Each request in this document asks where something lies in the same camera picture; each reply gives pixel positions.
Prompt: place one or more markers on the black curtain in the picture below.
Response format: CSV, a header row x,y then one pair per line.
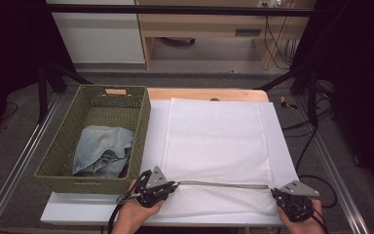
x,y
363,81
9,48

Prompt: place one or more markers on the light blue denim shorts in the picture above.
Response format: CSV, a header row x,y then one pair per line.
x,y
100,146

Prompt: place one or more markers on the white power strip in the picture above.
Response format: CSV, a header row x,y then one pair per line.
x,y
266,4

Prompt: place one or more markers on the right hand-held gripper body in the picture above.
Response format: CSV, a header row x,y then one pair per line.
x,y
300,189

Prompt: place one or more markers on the aluminium rail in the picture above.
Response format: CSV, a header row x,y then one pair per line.
x,y
331,169
13,175

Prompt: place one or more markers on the white mesh laundry bag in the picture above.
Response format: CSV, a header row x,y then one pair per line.
x,y
214,139

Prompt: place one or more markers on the yellow and black tool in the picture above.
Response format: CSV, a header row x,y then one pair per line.
x,y
284,102

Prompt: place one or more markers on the black metal stand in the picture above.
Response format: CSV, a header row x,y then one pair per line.
x,y
312,97
42,94

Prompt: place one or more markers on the white cabinet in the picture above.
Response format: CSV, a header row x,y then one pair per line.
x,y
100,39

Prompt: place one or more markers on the person's left hand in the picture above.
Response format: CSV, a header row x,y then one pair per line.
x,y
133,217

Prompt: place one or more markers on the person's right hand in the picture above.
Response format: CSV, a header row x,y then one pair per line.
x,y
308,227

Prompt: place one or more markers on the black horizontal bar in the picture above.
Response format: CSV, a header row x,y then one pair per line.
x,y
175,9

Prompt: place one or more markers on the white board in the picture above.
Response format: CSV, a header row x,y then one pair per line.
x,y
156,130

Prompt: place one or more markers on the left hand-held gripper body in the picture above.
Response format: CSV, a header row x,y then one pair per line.
x,y
156,178

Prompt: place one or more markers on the wooden desk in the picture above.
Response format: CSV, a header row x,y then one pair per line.
x,y
201,26

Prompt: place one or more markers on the green woven basket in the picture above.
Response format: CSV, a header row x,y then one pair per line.
x,y
61,146

